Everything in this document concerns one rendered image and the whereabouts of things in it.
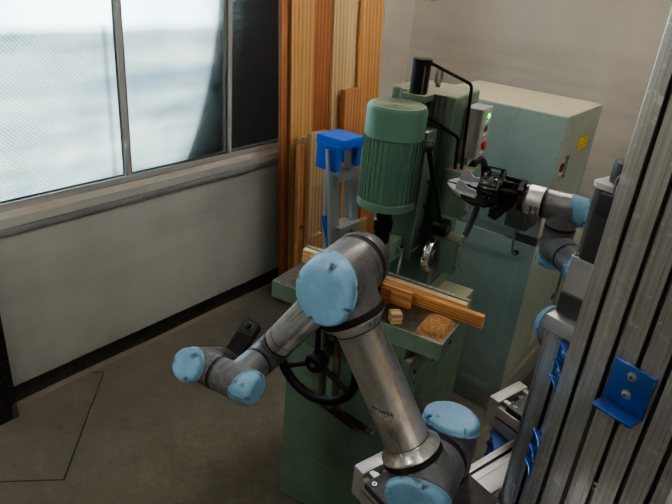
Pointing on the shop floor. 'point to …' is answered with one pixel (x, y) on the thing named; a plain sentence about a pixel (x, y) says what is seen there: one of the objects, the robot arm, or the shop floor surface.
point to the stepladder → (340, 140)
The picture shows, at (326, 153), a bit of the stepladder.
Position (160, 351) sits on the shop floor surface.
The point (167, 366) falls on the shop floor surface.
